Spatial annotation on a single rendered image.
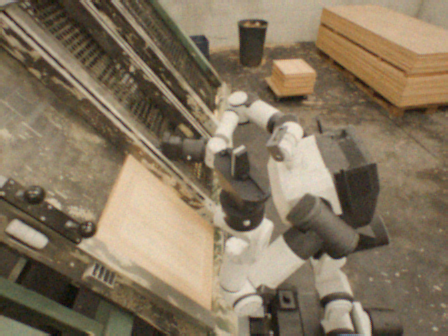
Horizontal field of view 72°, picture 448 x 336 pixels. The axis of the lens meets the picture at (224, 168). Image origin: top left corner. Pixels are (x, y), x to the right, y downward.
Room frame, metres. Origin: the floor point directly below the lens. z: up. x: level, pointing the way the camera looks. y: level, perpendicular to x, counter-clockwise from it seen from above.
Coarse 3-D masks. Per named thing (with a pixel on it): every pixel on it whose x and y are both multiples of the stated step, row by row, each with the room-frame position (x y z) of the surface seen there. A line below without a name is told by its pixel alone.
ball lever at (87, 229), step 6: (66, 222) 0.47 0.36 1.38; (84, 222) 0.41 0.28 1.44; (90, 222) 0.42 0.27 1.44; (66, 228) 0.45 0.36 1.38; (72, 228) 0.44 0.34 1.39; (78, 228) 0.40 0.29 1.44; (84, 228) 0.40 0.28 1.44; (90, 228) 0.40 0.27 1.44; (96, 228) 0.41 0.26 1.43; (78, 234) 0.40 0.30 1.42; (84, 234) 0.39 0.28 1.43; (90, 234) 0.40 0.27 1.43
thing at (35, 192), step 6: (30, 186) 0.42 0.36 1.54; (36, 186) 0.42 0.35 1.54; (18, 192) 0.46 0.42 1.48; (24, 192) 0.40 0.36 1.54; (30, 192) 0.40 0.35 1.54; (36, 192) 0.40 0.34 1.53; (42, 192) 0.41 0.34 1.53; (18, 198) 0.45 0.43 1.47; (24, 198) 0.40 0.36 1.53; (30, 198) 0.39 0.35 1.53; (36, 198) 0.40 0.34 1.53; (42, 198) 0.40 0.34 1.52; (30, 204) 0.39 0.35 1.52; (36, 204) 0.40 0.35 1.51
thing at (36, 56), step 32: (0, 0) 0.87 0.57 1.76; (0, 32) 0.87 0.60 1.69; (32, 32) 0.92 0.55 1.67; (32, 64) 0.86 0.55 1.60; (64, 64) 0.91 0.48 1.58; (64, 96) 0.86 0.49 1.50; (96, 96) 0.90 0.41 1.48; (96, 128) 0.86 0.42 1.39; (128, 128) 0.90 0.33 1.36; (160, 160) 0.89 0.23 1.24; (192, 192) 0.87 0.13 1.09
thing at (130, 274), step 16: (0, 176) 0.48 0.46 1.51; (0, 208) 0.44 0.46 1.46; (16, 208) 0.44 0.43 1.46; (32, 224) 0.44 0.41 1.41; (48, 240) 0.44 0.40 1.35; (64, 240) 0.44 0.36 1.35; (96, 240) 0.48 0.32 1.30; (80, 256) 0.44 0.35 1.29; (96, 256) 0.44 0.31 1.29; (112, 256) 0.46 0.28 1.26; (128, 272) 0.45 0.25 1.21; (144, 272) 0.48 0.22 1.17; (144, 288) 0.44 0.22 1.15; (160, 288) 0.46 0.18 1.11; (160, 304) 0.44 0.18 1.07; (176, 304) 0.44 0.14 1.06; (192, 304) 0.47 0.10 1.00; (192, 320) 0.44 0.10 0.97; (208, 320) 0.45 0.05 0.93
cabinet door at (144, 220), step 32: (128, 160) 0.83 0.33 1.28; (128, 192) 0.71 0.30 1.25; (160, 192) 0.81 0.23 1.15; (128, 224) 0.60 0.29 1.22; (160, 224) 0.69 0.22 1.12; (192, 224) 0.79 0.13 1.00; (128, 256) 0.51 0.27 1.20; (160, 256) 0.57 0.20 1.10; (192, 256) 0.66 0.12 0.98; (192, 288) 0.54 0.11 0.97
